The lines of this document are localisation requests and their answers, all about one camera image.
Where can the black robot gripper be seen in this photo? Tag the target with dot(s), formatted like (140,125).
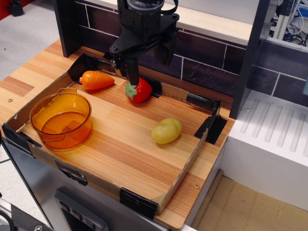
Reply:
(145,26)

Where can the orange toy carrot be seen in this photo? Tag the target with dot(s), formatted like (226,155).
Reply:
(95,80)

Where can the cardboard fence with black tape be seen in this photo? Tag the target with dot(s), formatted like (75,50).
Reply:
(120,158)

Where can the orange transparent plastic pot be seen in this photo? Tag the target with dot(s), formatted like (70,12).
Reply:
(62,120)

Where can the red toy strawberry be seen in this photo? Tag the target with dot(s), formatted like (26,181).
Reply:
(138,93)

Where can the yellow toy potato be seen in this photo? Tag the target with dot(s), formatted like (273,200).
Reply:
(166,131)

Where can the white toy sink drainboard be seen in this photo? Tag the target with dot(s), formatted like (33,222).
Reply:
(267,149)

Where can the grey toy oven front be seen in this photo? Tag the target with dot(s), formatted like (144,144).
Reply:
(67,205)

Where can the dark grey vertical post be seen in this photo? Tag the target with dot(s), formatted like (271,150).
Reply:
(243,88)

